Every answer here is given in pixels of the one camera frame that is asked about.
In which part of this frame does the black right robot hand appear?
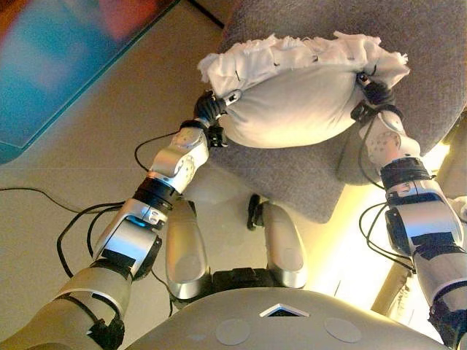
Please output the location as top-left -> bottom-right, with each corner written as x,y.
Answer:
355,71 -> 397,109

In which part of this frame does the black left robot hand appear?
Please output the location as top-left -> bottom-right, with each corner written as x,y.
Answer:
193,88 -> 244,123

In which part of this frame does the white frilled cushion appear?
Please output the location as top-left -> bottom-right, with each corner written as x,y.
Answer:
196,31 -> 410,149

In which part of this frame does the grey fabric armchair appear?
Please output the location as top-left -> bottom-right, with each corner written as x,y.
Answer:
209,0 -> 467,225

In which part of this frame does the white crumpled duvet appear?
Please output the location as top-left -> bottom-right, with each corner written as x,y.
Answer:
450,195 -> 467,223

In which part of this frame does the silver left robot leg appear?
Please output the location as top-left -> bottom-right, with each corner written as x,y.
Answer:
164,198 -> 211,302

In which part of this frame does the silver robot leg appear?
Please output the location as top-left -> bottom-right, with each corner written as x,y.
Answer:
164,198 -> 211,302
247,194 -> 309,289

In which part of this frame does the glossy colourful dark-framed panel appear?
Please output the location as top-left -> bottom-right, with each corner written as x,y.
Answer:
0,0 -> 182,165

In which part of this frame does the silver right robot leg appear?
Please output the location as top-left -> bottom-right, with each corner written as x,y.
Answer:
247,194 -> 309,289

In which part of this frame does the grey robot torso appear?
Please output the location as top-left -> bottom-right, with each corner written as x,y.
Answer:
123,268 -> 444,350

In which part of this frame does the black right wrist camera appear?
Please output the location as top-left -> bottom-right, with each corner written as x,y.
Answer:
350,101 -> 373,121

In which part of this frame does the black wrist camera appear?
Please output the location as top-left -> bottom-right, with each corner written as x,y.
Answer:
350,101 -> 373,121
206,125 -> 229,149

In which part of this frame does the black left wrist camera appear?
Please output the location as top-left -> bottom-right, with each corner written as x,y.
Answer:
206,125 -> 229,149

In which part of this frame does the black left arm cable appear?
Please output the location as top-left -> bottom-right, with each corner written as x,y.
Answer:
56,131 -> 183,278

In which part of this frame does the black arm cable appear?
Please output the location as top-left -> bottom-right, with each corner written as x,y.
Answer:
56,131 -> 183,278
357,122 -> 417,273

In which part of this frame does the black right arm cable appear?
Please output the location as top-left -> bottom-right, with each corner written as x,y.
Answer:
357,122 -> 417,273

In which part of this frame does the black floor cable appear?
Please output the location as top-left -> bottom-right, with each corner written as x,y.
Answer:
0,187 -> 125,214

